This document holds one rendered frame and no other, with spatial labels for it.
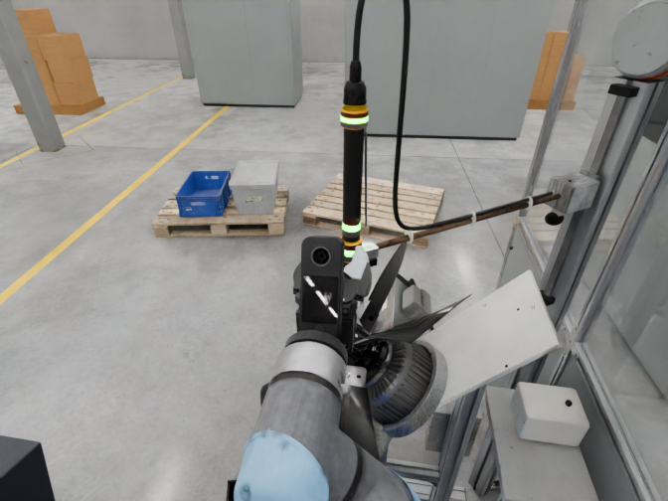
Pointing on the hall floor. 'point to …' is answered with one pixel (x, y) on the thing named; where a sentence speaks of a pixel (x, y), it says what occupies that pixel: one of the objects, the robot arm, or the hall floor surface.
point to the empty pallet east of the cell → (378, 208)
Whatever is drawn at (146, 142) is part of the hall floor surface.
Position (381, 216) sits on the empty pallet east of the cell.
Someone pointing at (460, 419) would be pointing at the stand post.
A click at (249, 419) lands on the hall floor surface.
